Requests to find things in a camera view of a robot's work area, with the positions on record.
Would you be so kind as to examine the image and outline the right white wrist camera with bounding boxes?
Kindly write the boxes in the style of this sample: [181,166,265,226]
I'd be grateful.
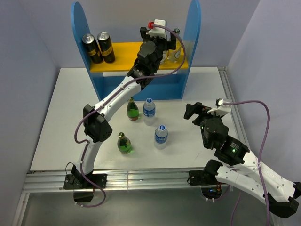
[207,98,231,117]

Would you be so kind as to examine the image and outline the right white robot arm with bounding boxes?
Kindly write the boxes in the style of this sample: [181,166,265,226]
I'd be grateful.
[184,98,301,218]

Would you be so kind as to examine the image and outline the black gold can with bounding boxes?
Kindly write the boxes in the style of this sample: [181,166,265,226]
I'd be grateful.
[82,33,103,64]
[97,32,116,64]

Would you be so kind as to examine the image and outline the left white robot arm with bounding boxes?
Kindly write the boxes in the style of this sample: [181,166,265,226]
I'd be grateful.
[71,24,182,188]

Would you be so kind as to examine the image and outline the clear glass bottle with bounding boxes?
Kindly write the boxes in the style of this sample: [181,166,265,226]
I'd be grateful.
[167,39,182,63]
[160,50,168,65]

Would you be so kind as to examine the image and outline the plastic water bottle front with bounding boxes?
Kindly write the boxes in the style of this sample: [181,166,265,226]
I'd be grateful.
[154,125,168,150]

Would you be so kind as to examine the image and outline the plastic water bottle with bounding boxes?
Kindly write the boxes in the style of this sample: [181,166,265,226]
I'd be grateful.
[143,98,156,126]
[154,125,168,150]

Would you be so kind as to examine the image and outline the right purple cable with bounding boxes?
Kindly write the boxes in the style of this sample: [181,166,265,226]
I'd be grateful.
[207,100,271,226]

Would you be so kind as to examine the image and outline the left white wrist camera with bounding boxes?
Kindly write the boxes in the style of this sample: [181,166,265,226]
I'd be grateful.
[147,19,166,39]

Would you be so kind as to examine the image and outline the black gold can right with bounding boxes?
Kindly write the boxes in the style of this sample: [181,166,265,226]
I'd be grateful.
[97,32,116,64]

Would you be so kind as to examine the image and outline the green glass bottle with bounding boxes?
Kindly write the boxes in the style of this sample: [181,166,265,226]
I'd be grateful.
[127,97,139,121]
[117,132,132,154]

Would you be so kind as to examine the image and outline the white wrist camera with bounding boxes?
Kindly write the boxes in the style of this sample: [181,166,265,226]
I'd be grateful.
[147,19,166,39]
[207,98,231,117]

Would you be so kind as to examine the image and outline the black gold can left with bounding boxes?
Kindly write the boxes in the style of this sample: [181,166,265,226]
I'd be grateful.
[82,33,103,64]

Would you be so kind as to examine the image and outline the blue and yellow wooden shelf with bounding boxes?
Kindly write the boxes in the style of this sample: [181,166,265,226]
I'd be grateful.
[71,0,201,101]

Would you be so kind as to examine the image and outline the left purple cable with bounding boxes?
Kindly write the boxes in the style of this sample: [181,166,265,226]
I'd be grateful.
[74,24,187,208]

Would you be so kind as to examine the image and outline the green glass bottle front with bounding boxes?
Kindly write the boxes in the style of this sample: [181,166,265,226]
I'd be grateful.
[117,132,132,154]

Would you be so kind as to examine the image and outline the aluminium side rail right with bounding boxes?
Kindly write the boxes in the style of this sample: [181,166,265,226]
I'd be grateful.
[217,66,265,165]

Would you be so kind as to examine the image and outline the purple cable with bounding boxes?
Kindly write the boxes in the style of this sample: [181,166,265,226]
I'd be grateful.
[74,24,187,208]
[207,100,271,226]

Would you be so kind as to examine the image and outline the aluminium mounting rail front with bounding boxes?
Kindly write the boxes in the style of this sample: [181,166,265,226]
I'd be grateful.
[21,168,197,193]

